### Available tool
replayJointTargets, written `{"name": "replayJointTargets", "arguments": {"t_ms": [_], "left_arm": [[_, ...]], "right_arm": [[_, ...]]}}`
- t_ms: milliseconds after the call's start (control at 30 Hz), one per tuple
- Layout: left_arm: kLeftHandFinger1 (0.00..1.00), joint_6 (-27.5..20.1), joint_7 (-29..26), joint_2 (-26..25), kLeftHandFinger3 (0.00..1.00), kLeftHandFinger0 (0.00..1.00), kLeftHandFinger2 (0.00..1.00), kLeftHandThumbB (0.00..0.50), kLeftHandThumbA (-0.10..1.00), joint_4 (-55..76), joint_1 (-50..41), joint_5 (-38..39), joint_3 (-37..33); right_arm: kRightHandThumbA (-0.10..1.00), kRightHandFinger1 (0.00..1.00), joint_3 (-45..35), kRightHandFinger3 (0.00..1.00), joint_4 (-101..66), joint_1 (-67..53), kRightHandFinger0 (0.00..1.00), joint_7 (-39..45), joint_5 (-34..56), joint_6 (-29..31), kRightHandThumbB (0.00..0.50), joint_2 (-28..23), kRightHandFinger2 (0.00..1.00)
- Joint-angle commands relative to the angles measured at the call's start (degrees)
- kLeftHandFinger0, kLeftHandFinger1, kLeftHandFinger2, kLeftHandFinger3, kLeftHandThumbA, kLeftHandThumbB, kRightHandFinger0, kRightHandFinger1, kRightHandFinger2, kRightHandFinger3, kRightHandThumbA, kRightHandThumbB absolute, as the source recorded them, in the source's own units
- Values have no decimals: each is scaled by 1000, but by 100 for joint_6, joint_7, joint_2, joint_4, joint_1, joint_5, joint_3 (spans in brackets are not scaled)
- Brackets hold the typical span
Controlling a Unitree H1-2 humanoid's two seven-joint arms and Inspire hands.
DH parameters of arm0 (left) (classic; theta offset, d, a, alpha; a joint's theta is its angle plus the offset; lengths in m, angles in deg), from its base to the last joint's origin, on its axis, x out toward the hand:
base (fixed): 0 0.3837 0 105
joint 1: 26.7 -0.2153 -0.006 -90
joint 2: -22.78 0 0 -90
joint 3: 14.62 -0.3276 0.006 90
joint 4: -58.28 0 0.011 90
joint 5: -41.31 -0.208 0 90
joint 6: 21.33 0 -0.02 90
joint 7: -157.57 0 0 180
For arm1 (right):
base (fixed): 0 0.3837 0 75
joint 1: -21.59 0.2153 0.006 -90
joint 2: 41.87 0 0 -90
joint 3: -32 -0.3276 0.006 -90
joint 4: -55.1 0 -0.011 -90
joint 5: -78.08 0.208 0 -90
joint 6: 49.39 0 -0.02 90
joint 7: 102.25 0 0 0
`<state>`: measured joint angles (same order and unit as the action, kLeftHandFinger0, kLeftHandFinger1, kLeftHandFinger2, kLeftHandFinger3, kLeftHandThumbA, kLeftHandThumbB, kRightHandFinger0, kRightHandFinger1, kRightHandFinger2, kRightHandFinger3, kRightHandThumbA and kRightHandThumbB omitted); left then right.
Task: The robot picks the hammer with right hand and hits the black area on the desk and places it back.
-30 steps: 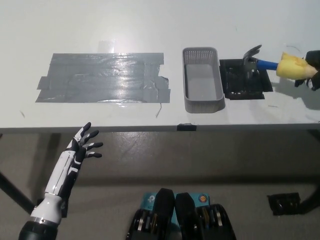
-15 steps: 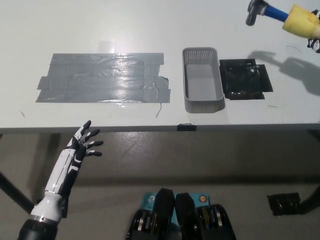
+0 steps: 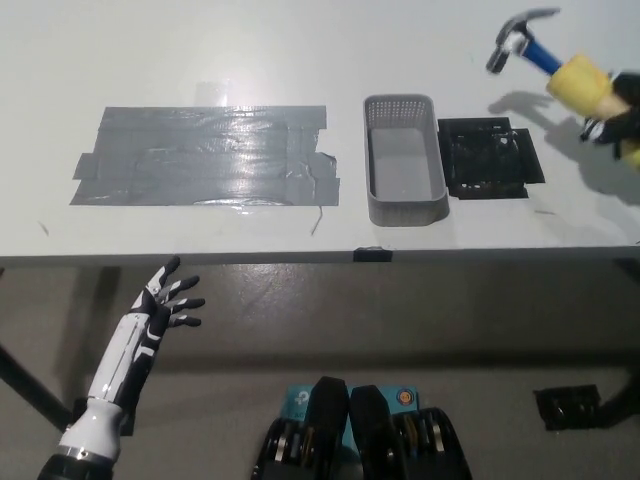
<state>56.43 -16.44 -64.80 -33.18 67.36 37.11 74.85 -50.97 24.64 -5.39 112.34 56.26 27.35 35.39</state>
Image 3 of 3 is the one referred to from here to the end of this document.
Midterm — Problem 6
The black tape patch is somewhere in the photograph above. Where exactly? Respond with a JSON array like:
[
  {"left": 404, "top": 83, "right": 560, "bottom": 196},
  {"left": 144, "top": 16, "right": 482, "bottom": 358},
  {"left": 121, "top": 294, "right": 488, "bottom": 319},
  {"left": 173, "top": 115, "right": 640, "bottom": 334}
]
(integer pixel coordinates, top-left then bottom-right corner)
[{"left": 437, "top": 117, "right": 546, "bottom": 201}]

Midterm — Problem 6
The grey perforated plastic basket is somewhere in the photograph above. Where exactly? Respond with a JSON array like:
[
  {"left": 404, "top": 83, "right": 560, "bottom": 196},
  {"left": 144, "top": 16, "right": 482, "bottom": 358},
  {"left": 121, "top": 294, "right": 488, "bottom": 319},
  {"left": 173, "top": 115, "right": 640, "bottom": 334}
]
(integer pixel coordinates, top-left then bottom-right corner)
[{"left": 363, "top": 94, "right": 450, "bottom": 227}]

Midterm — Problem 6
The black table leg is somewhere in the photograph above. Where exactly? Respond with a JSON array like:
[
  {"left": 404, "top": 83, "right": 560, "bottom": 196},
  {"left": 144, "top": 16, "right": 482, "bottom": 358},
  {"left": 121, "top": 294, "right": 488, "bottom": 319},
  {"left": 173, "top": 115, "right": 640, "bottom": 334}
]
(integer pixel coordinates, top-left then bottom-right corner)
[{"left": 0, "top": 344, "right": 71, "bottom": 434}]

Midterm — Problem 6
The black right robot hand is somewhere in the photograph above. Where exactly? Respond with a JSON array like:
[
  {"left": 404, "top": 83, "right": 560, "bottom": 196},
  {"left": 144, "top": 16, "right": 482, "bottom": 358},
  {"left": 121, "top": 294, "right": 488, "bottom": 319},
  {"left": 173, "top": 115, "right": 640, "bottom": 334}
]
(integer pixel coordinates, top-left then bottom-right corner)
[{"left": 579, "top": 72, "right": 640, "bottom": 161}]

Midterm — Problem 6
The small black tape strip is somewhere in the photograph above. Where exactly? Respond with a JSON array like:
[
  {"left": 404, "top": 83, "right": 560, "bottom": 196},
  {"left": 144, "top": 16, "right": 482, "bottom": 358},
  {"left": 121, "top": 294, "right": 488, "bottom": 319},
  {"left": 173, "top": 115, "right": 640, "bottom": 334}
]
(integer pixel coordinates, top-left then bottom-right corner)
[{"left": 352, "top": 245, "right": 395, "bottom": 263}]

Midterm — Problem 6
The hammer with yellow padded handle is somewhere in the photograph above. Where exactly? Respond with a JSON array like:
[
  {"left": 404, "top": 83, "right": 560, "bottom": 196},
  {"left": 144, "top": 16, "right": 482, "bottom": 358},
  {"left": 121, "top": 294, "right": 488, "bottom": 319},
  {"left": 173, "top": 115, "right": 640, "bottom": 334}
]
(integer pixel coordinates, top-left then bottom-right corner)
[{"left": 485, "top": 7, "right": 640, "bottom": 172}]

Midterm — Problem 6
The grey duct tape patch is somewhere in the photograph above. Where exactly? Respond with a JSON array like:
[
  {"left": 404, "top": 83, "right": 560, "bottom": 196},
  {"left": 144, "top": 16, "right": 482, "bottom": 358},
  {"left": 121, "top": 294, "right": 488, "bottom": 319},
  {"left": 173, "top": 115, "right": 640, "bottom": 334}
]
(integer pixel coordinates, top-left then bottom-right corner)
[{"left": 67, "top": 104, "right": 342, "bottom": 207}]

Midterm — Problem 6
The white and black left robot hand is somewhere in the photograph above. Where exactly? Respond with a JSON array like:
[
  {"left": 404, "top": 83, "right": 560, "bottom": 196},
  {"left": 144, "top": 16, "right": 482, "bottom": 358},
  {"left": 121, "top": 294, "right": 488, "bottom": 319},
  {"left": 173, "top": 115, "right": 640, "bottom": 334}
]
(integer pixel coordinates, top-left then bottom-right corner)
[{"left": 59, "top": 256, "right": 207, "bottom": 460}]

